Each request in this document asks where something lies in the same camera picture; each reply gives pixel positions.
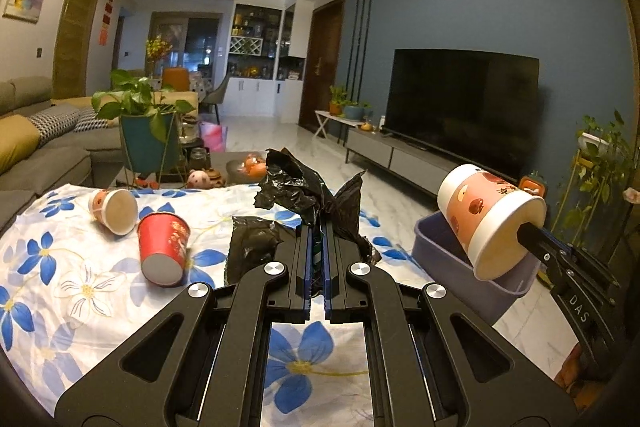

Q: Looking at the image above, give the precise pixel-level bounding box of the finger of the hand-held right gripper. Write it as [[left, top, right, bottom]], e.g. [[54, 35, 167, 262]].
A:
[[517, 223, 618, 293]]

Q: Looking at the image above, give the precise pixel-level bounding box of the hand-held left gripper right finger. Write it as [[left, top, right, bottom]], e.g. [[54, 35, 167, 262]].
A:
[[324, 222, 578, 427]]

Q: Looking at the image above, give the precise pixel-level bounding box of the glass balcony door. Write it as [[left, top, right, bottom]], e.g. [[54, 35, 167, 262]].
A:
[[150, 12, 221, 80]]

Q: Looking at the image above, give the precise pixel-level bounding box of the white folding side table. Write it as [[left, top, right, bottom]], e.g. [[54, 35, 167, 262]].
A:
[[314, 109, 371, 145]]

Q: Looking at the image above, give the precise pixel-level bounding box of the large black plastic bag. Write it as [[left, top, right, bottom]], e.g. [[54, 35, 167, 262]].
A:
[[254, 148, 383, 265]]

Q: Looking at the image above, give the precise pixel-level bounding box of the black white patterned cushion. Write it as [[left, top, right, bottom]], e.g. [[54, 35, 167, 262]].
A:
[[75, 107, 110, 132], [27, 109, 81, 146]]

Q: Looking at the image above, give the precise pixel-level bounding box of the small black plastic bag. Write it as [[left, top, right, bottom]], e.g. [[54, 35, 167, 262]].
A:
[[226, 216, 303, 290]]

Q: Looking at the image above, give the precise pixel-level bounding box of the yellow flower bouquet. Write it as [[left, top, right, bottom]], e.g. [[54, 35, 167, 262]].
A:
[[145, 36, 175, 75]]

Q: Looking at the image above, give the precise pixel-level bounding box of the plant in blue pot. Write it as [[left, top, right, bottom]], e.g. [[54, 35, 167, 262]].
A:
[[342, 101, 373, 122]]

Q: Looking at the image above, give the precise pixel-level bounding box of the grey television cabinet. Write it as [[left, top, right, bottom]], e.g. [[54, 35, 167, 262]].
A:
[[345, 127, 521, 200]]

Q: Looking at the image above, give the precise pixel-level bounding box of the red wall decoration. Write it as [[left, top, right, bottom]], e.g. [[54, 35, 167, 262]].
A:
[[100, 0, 117, 46]]

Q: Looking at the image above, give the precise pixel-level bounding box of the orange fox ornament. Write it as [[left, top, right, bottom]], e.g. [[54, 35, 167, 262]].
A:
[[520, 174, 546, 198]]

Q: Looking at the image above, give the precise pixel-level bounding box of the dark wooden door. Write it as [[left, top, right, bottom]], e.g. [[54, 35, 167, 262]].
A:
[[299, 0, 346, 132]]

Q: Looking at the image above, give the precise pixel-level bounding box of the blue plastic bin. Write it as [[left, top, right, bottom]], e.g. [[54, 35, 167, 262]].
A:
[[411, 211, 542, 325]]

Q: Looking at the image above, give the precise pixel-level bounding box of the orange chair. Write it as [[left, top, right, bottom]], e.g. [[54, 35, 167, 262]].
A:
[[162, 68, 191, 92]]

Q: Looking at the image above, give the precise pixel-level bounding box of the blue floral blanket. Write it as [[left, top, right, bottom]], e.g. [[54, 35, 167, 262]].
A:
[[0, 184, 416, 427]]

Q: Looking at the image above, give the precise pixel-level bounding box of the black television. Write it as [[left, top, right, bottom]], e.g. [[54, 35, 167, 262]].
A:
[[382, 49, 541, 180]]

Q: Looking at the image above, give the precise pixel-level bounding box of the dark coffee table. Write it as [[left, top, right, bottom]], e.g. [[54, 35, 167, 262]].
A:
[[115, 149, 268, 190]]

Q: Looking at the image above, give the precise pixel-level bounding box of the white display cabinet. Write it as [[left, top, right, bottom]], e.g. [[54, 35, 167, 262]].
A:
[[220, 0, 308, 118]]

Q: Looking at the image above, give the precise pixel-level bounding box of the light wooden door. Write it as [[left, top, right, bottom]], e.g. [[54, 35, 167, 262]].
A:
[[52, 0, 102, 100]]

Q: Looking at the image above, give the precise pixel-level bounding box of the orange toy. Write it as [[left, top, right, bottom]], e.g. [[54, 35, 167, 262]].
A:
[[242, 154, 266, 180]]

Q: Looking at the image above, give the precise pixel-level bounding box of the tall leafy plant on stand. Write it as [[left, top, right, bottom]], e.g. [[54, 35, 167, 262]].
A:
[[555, 109, 640, 258]]

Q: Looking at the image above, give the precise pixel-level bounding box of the red paper cup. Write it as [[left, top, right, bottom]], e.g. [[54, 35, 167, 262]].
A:
[[137, 213, 192, 289]]

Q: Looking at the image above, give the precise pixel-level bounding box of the grey sofa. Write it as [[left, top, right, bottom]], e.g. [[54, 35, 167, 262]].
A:
[[0, 76, 201, 228]]

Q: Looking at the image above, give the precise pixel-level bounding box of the pink printed white paper cup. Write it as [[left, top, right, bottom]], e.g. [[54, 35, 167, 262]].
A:
[[89, 188, 139, 236]]

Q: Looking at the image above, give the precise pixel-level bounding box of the green plant in teal pot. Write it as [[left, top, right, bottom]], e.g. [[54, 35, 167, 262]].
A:
[[92, 69, 197, 185]]

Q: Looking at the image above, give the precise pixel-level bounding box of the grey dining chair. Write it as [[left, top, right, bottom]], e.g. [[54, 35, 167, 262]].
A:
[[200, 74, 231, 125]]

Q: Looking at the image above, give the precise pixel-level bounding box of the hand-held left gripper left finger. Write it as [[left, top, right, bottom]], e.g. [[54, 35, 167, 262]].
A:
[[54, 222, 313, 427]]

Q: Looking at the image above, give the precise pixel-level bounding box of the yellow cushion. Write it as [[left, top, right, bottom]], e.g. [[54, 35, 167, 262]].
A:
[[0, 114, 42, 175]]

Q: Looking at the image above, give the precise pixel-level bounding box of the person's right hand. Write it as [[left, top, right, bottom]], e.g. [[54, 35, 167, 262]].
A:
[[552, 341, 601, 390]]

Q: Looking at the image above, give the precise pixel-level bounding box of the fruit print paper cup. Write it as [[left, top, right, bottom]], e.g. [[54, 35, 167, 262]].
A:
[[436, 163, 547, 282]]

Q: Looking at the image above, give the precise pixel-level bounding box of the plant in orange pot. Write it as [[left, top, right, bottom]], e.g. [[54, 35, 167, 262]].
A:
[[328, 86, 348, 116]]

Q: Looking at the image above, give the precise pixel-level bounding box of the pink gift bag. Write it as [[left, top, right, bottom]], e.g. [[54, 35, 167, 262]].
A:
[[200, 122, 228, 152]]

